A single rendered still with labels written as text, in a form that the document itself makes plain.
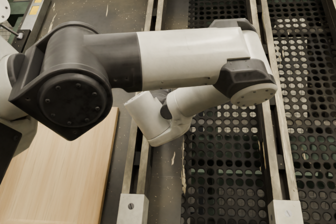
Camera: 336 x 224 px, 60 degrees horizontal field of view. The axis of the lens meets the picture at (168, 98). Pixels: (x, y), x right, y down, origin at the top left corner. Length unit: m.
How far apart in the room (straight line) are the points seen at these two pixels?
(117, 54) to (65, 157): 0.57
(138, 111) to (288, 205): 0.41
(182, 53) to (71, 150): 0.60
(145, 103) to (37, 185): 0.44
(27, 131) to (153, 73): 0.22
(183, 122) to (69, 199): 0.43
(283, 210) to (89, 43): 0.57
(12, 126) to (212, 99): 0.34
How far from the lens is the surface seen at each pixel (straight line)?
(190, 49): 0.42
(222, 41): 0.44
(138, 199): 0.77
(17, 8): 1.54
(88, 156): 0.90
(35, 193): 0.94
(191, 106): 0.57
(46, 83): 0.36
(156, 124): 0.64
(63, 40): 0.43
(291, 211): 0.77
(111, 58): 0.40
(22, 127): 0.49
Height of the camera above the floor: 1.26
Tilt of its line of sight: level
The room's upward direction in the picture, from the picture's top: straight up
